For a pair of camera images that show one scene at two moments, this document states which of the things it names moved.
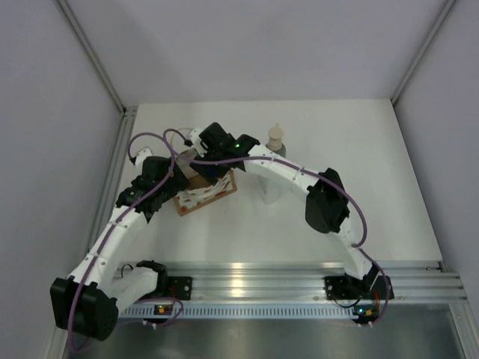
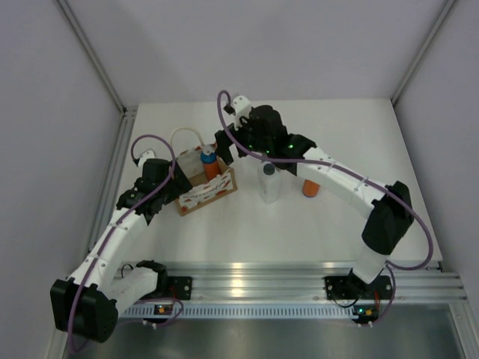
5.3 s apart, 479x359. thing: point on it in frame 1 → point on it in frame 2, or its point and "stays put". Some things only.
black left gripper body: (173, 185) stays put
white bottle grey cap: (269, 188) stays put
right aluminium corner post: (421, 50) stays put
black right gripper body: (216, 169) → (245, 137)
